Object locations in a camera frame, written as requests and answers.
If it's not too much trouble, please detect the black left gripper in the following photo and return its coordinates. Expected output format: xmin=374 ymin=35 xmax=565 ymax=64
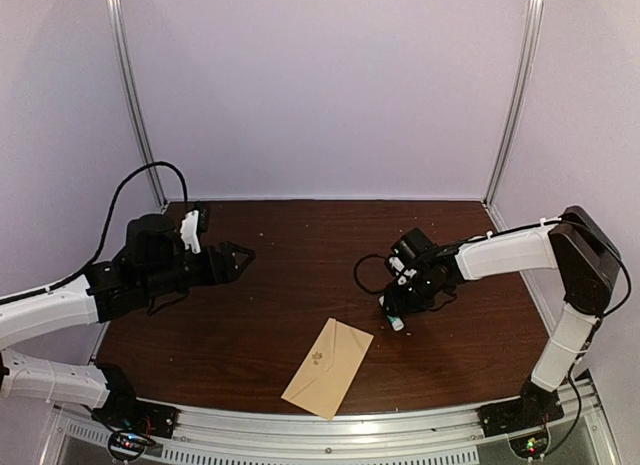
xmin=140 ymin=242 xmax=255 ymax=301

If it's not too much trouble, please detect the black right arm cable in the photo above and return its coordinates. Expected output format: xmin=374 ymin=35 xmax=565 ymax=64
xmin=353 ymin=253 xmax=459 ymax=314

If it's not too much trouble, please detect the right aluminium frame post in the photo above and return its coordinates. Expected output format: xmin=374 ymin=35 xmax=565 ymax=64
xmin=483 ymin=0 xmax=544 ymax=209

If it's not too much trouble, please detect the left aluminium frame post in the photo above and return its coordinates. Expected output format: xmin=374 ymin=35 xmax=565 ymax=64
xmin=103 ymin=0 xmax=168 ymax=209

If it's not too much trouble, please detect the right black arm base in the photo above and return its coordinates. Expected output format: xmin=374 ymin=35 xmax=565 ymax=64
xmin=477 ymin=380 xmax=564 ymax=437

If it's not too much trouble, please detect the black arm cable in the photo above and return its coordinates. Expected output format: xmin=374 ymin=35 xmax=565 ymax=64
xmin=0 ymin=160 xmax=192 ymax=301
xmin=353 ymin=253 xmax=459 ymax=314

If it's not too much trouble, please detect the right round circuit board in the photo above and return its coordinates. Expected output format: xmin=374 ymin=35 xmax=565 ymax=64
xmin=509 ymin=431 xmax=550 ymax=460

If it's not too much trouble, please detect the aluminium frame post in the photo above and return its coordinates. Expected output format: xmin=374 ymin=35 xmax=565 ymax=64
xmin=103 ymin=0 xmax=168 ymax=209
xmin=483 ymin=0 xmax=544 ymax=209

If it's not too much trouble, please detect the small green glue stick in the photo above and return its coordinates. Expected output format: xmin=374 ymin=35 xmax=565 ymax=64
xmin=378 ymin=296 xmax=405 ymax=332

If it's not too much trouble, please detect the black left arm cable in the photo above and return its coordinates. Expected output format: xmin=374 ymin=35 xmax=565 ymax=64
xmin=0 ymin=160 xmax=192 ymax=301

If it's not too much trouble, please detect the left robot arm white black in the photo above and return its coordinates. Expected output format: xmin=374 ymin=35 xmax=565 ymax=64
xmin=1 ymin=210 xmax=256 ymax=429

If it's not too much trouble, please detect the left round circuit board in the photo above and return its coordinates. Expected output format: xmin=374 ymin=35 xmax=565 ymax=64
xmin=107 ymin=430 xmax=152 ymax=461

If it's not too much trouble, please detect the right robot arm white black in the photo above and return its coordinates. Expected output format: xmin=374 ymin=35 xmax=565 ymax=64
xmin=377 ymin=206 xmax=633 ymax=427

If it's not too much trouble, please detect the brown kraft envelope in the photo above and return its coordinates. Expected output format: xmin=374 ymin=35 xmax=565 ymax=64
xmin=281 ymin=318 xmax=374 ymax=421

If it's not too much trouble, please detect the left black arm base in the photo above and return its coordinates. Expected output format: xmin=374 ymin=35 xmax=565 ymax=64
xmin=92 ymin=364 xmax=178 ymax=439

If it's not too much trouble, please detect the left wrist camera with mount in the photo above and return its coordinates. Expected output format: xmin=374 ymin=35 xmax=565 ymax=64
xmin=180 ymin=202 xmax=210 ymax=254

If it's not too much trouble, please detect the front aluminium slotted rail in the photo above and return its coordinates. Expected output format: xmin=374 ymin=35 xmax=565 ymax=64
xmin=36 ymin=378 xmax=622 ymax=464

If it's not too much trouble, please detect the round circuit board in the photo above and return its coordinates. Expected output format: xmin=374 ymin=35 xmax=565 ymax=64
xmin=107 ymin=430 xmax=152 ymax=461
xmin=509 ymin=431 xmax=550 ymax=460

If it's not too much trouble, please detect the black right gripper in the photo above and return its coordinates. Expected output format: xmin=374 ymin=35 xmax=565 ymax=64
xmin=384 ymin=267 xmax=445 ymax=317

